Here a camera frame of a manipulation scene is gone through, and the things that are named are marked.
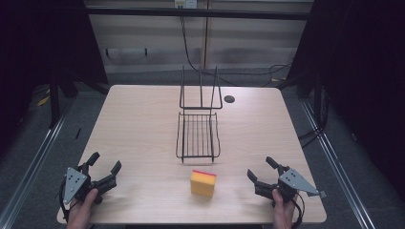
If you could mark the black curtain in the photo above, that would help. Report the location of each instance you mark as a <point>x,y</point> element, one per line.
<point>41,41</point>
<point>359,63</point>

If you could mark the yellow floor tape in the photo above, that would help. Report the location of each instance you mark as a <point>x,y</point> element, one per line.
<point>43,100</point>

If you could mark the white power outlet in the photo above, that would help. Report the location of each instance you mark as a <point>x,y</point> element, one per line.
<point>185,3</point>

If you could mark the black table grommet hole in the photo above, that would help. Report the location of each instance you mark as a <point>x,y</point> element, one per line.
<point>229,99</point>

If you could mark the black metal stand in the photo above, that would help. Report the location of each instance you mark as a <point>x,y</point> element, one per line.
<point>54,101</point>

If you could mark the person's left hand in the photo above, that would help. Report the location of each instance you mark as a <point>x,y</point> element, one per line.
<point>81,211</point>

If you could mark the person's right hand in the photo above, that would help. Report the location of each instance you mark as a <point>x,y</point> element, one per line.
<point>283,213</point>

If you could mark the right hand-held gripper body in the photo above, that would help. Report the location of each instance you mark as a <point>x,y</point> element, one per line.
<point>291,184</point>

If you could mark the yellow sponge with red top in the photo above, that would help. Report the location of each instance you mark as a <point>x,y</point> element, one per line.
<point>203,183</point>

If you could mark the black horizontal frame bar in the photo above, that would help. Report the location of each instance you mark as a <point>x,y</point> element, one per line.
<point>191,13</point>

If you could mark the metal floor rail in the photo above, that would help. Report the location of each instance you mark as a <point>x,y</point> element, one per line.
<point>337,165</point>
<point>35,159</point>

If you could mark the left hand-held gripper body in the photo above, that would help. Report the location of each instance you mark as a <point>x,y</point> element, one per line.
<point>76,184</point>

